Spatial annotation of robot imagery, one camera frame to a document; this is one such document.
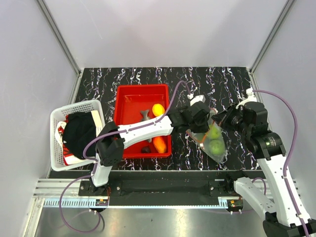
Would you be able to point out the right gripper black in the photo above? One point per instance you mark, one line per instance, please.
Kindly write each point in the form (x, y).
(222, 117)

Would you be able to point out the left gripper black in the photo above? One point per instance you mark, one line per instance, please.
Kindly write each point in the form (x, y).
(203, 128)

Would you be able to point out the green fake lime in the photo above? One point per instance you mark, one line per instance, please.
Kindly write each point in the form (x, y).
(214, 133)

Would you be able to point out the clear zip top bag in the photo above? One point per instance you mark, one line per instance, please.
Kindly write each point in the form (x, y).
(203, 141)

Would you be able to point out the green fake custard apple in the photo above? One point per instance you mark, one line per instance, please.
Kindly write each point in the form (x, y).
(217, 147)

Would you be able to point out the yellow fake lemon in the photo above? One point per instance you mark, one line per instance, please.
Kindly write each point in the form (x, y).
(158, 110)

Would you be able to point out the orange fake mango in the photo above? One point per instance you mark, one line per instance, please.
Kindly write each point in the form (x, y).
(159, 144)

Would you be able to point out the grey fake fish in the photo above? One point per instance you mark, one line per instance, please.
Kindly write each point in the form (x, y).
(145, 115)

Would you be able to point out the dark purple fake fruit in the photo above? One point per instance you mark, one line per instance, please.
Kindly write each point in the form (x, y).
(146, 150)

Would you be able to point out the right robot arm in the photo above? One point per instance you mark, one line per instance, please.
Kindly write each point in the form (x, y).
(285, 215)

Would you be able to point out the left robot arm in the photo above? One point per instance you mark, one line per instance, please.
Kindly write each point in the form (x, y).
(113, 139)

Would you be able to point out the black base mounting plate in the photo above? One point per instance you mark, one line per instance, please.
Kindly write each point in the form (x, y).
(166, 188)

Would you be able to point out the red plastic tray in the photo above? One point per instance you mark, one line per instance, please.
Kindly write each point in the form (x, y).
(130, 101)

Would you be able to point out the black cloth in basket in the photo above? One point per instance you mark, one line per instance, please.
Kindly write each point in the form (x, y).
(80, 129)

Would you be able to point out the white plastic basket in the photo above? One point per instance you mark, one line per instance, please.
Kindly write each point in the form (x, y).
(58, 119)

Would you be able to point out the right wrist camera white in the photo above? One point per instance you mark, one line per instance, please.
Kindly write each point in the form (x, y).
(250, 97)

